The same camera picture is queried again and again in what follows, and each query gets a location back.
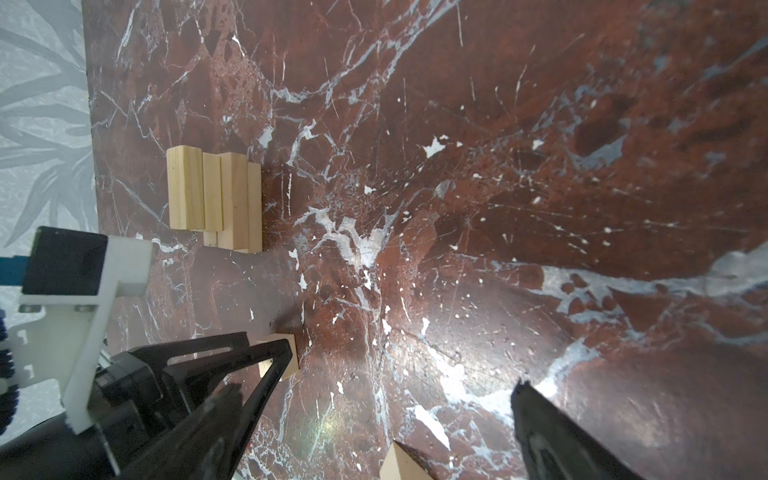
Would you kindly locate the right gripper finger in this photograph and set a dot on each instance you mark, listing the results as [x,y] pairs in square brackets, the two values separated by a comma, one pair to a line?
[555,447]

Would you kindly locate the small wood cube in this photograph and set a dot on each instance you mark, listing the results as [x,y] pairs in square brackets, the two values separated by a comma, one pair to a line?
[399,465]
[289,365]

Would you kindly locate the wood block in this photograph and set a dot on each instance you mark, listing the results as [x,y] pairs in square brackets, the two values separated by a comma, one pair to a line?
[185,188]
[232,189]

